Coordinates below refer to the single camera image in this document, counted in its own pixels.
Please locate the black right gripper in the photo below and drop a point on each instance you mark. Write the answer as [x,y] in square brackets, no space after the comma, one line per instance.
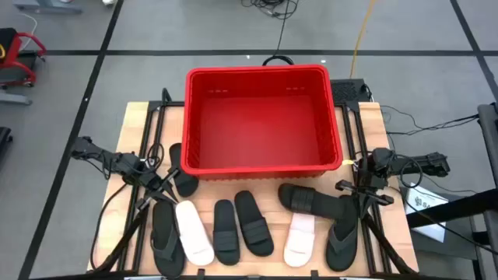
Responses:
[369,186]

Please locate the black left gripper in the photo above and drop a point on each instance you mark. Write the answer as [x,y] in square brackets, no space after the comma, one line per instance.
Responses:
[159,187]

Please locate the black flip-flop sandal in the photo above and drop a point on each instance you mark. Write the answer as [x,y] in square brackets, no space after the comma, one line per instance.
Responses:
[342,249]
[163,218]

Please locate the black slide sandal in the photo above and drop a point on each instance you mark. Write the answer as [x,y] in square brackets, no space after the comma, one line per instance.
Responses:
[249,210]
[225,218]
[307,200]
[186,184]

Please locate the white slide sandal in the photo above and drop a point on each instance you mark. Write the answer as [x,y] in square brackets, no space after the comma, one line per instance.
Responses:
[299,245]
[192,233]

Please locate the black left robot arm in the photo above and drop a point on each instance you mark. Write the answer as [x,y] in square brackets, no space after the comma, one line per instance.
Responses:
[116,159]

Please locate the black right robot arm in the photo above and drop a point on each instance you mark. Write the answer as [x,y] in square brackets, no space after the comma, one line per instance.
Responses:
[420,163]

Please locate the red plastic bin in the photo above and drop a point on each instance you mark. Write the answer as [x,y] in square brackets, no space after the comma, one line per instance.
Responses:
[257,128]

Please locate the white printed sheet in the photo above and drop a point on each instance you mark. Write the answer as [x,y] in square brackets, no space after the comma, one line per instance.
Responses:
[432,196]

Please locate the black vented box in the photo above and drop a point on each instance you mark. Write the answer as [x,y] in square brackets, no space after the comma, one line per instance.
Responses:
[346,91]

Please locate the dark grey panel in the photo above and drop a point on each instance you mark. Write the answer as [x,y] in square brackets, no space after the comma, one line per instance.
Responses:
[488,136]

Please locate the grey table foot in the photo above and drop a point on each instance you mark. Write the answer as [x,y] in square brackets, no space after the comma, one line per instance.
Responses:
[15,98]
[46,5]

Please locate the red rolling cart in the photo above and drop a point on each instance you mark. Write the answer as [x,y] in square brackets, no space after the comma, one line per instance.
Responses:
[9,50]

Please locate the black table frame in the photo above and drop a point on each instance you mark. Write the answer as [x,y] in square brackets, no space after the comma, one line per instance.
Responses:
[447,208]

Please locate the black aluminium rig frame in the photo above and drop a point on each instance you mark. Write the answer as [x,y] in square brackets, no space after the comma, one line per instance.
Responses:
[159,103]
[350,103]

